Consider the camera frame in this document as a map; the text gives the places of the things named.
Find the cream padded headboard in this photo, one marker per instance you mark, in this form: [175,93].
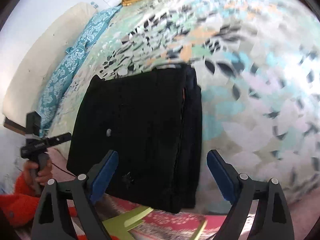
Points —
[41,60]

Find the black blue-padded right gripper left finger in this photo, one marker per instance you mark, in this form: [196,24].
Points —
[53,219]

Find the teal white damask pillow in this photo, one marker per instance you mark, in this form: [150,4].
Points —
[57,85]

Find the red patterned floor rug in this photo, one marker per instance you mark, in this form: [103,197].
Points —
[160,224]

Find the orange fuzzy sleeve forearm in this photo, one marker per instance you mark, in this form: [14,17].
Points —
[19,208]

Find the floral leaf-print bedspread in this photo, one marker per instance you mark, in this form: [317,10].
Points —
[257,63]

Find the black pants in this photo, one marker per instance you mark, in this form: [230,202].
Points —
[153,121]

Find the person's left hand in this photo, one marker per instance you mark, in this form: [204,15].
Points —
[43,175]

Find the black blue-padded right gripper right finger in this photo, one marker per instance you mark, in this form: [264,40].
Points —
[272,218]

